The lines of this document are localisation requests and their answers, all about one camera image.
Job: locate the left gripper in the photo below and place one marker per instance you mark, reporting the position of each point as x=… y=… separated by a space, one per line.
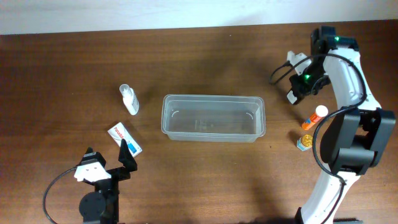
x=115 y=174

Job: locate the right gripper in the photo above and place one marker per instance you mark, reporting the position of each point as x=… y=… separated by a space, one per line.
x=299 y=88

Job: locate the white Panadol medicine box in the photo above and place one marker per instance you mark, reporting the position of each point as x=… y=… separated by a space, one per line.
x=118 y=132

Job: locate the dark bottle white cap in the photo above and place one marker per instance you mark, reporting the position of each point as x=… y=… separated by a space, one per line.
x=292 y=97

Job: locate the orange Redoxon tube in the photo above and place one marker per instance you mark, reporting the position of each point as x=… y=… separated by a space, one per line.
x=320 y=112

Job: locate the white spray bottle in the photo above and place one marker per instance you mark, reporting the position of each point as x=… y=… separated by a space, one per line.
x=129 y=99

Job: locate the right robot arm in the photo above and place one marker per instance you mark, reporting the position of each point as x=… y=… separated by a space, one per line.
x=359 y=130

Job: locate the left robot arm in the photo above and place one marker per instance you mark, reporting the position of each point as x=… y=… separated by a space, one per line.
x=102 y=205

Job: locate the clear plastic container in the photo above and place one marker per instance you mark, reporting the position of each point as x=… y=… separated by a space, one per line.
x=213 y=118

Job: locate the small jar gold lid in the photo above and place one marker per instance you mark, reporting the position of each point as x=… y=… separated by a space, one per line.
x=305 y=142

